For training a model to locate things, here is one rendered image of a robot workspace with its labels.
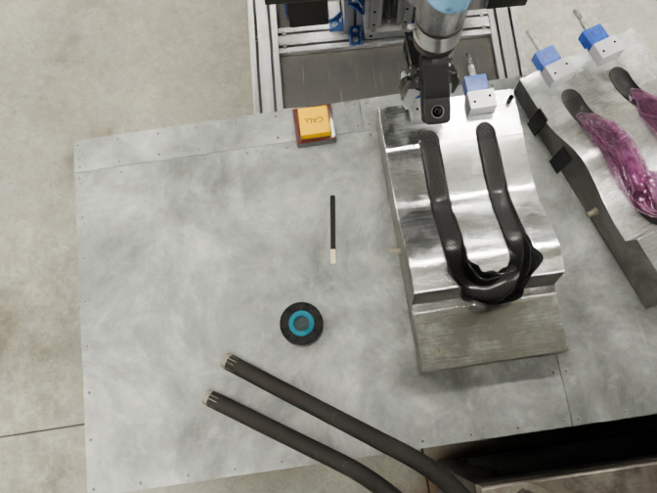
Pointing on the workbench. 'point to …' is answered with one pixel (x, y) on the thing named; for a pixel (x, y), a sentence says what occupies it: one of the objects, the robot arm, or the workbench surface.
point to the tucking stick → (332, 230)
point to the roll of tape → (299, 318)
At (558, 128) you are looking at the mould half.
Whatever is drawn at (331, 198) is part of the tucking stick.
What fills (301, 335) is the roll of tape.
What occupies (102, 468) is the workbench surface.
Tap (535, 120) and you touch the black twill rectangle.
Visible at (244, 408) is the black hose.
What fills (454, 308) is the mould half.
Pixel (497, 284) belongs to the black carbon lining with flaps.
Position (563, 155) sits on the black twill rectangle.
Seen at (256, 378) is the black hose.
